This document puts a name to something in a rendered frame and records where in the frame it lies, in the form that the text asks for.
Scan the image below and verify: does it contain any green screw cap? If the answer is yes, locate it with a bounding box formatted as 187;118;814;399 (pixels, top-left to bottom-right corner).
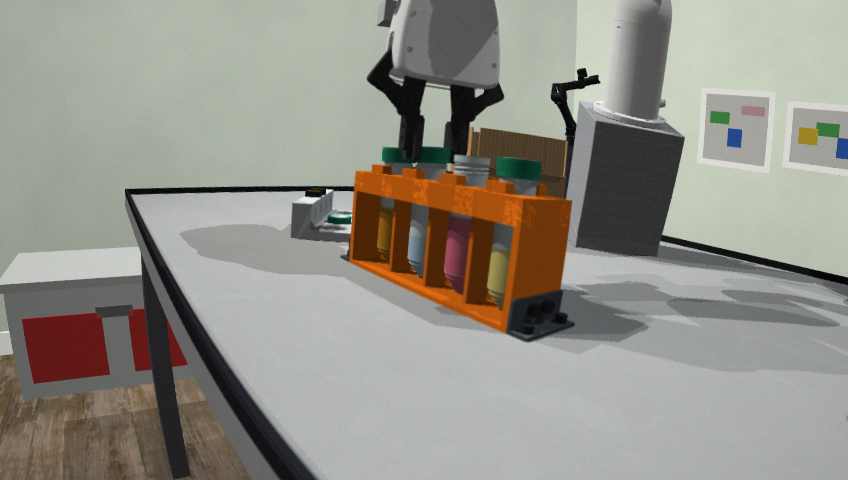
327;214;351;225
382;147;416;164
496;157;542;181
413;146;451;164

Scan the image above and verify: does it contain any orange tube rack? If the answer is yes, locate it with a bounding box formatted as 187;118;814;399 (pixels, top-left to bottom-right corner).
349;164;572;333

